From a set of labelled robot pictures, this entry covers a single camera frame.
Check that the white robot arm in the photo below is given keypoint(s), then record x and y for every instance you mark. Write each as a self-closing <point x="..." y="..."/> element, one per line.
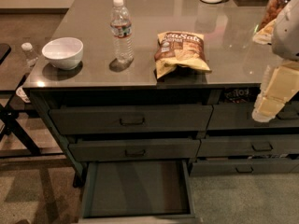
<point x="285" y="37"/>

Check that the middle left grey drawer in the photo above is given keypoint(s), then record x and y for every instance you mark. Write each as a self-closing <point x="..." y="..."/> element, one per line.
<point x="137" y="149"/>

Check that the dark snack bag in drawer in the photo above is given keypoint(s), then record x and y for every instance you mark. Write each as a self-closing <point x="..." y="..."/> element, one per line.
<point x="240" y="95"/>

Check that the clear plastic water bottle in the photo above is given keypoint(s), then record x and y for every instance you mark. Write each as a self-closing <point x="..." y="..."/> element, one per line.
<point x="121" y="29"/>

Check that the bottom right grey drawer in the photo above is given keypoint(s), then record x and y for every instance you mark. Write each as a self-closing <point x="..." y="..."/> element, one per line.
<point x="244" y="167"/>

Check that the small bottle with white cap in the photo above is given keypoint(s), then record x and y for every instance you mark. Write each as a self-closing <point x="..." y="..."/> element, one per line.
<point x="30" y="54"/>

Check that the brown sea salt chip bag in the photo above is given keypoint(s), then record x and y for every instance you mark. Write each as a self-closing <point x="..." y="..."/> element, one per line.
<point x="184" y="49"/>

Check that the white ceramic bowl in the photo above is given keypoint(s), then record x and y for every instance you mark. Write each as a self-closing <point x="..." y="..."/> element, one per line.
<point x="64" y="53"/>

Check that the clear snack jar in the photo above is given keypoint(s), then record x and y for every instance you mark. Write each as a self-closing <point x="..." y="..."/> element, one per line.
<point x="272" y="9"/>

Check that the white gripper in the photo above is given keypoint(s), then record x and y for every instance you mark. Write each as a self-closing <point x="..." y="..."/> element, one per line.
<point x="287" y="34"/>

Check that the open bottom left drawer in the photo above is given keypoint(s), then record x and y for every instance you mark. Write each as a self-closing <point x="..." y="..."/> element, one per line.
<point x="137" y="192"/>

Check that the top left grey drawer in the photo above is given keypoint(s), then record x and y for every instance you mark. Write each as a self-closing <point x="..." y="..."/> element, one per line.
<point x="131" y="119"/>

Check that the middle right grey drawer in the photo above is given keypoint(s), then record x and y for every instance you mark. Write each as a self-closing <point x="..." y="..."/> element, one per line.
<point x="225" y="146"/>

